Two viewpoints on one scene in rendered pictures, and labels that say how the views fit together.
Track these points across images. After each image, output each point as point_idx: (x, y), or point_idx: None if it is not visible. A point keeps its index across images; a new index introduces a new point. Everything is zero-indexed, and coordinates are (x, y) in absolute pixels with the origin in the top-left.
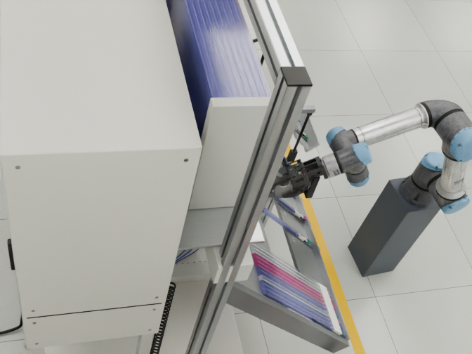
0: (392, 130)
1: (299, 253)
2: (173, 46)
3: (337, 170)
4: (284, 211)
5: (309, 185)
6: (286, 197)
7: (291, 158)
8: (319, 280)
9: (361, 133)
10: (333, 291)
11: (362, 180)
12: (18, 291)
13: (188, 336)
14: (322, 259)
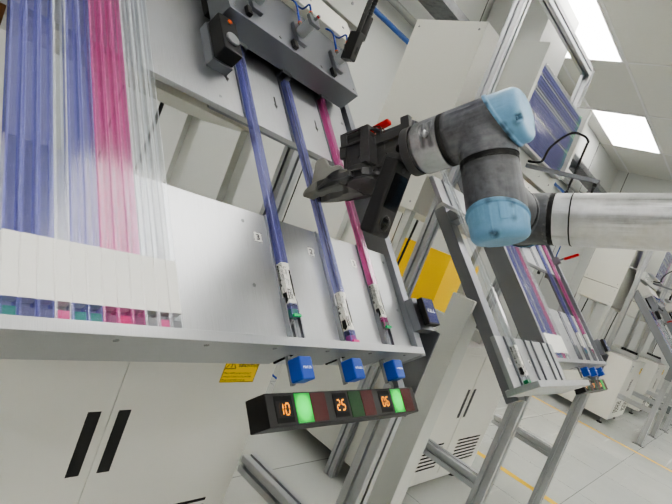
0: (665, 200)
1: (232, 239)
2: None
3: (429, 124)
4: (316, 256)
5: (367, 161)
6: (321, 185)
7: (346, 47)
8: (198, 314)
9: (570, 193)
10: (178, 330)
11: (489, 195)
12: None
13: None
14: (271, 338)
